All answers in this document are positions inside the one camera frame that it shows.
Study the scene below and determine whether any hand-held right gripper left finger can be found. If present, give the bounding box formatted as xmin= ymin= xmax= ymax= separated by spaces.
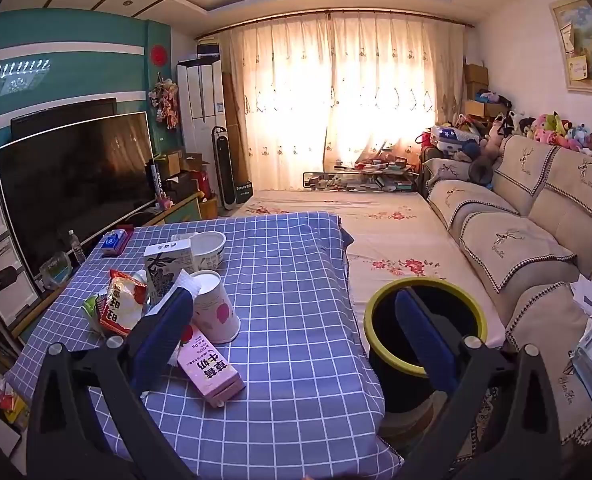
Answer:
xmin=26 ymin=285 xmax=197 ymax=480

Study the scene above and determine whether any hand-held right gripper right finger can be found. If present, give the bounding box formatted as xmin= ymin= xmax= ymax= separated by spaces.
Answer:
xmin=395 ymin=287 xmax=564 ymax=480

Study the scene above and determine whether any red orange snack bag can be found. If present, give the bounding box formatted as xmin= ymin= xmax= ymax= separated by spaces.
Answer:
xmin=97 ymin=269 xmax=149 ymax=337

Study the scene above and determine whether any black bin with yellow rim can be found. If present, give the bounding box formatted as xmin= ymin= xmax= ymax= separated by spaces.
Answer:
xmin=363 ymin=276 xmax=489 ymax=413

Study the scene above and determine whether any pink milk carton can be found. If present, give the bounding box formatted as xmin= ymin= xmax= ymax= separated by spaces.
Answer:
xmin=176 ymin=324 xmax=245 ymax=408

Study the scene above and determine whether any white paper cup pink print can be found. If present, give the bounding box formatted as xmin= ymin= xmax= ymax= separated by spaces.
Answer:
xmin=190 ymin=270 xmax=241 ymax=345

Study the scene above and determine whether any leaf print milk carton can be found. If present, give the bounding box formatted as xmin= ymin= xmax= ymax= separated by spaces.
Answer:
xmin=143 ymin=239 xmax=195 ymax=306

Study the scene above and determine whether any white bowl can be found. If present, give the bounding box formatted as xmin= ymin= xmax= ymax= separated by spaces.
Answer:
xmin=170 ymin=231 xmax=227 ymax=272

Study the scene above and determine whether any clear water bottle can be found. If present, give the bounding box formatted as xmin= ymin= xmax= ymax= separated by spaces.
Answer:
xmin=67 ymin=230 xmax=87 ymax=267

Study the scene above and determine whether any round plastic stool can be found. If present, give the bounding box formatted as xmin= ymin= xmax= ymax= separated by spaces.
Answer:
xmin=376 ymin=395 xmax=434 ymax=443

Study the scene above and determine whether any floral bed sheet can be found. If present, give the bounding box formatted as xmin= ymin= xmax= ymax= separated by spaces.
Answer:
xmin=231 ymin=189 xmax=506 ymax=351

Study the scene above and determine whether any blue tissue pack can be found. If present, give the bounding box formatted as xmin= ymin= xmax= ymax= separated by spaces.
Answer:
xmin=101 ymin=230 xmax=127 ymax=256

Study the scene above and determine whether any large curved television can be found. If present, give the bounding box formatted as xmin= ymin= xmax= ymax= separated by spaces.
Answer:
xmin=0 ymin=111 xmax=157 ymax=278

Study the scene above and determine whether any blue checked tablecloth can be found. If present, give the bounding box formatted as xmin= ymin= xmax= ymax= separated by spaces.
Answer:
xmin=3 ymin=210 xmax=407 ymax=480

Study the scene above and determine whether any black and white tube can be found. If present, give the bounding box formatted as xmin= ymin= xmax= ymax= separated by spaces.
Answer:
xmin=148 ymin=160 xmax=164 ymax=201

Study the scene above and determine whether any black monitor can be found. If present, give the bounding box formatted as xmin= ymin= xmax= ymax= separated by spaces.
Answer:
xmin=10 ymin=97 xmax=118 ymax=143

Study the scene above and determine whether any glass coffee table with books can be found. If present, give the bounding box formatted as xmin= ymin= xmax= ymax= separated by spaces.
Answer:
xmin=303 ymin=157 xmax=421 ymax=193

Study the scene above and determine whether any beige sofa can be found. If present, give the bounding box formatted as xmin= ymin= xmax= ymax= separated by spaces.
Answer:
xmin=421 ymin=132 xmax=592 ymax=446

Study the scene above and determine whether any cardboard box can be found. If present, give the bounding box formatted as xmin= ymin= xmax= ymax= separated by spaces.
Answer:
xmin=466 ymin=100 xmax=506 ymax=120
xmin=153 ymin=150 xmax=211 ymax=196
xmin=464 ymin=63 xmax=489 ymax=86

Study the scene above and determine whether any grey round cushion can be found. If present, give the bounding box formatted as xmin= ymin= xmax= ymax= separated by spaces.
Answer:
xmin=468 ymin=152 xmax=496 ymax=186

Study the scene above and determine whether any black tower fan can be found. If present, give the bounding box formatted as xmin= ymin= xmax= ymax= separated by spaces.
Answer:
xmin=211 ymin=126 xmax=237 ymax=211

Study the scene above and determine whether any star print bag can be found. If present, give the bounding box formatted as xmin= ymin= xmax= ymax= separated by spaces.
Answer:
xmin=431 ymin=125 xmax=479 ymax=153

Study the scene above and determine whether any white standing air conditioner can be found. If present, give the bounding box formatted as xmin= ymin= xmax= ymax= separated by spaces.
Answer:
xmin=177 ymin=57 xmax=227 ymax=196

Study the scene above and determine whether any artificial flower bunch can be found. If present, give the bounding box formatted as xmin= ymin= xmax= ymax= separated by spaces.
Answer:
xmin=148 ymin=72 xmax=179 ymax=130

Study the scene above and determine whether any row of plush toys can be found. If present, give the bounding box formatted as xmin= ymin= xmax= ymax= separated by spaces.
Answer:
xmin=476 ymin=110 xmax=592 ymax=163

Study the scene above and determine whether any cream embroidered curtain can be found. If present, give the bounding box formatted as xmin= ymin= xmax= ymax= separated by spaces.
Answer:
xmin=216 ymin=10 xmax=469 ymax=193

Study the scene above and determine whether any framed flower painting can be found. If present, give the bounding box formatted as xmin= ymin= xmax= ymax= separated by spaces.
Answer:
xmin=550 ymin=0 xmax=592 ymax=97

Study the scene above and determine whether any curtain rod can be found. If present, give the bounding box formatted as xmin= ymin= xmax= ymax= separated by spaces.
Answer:
xmin=196 ymin=9 xmax=476 ymax=41

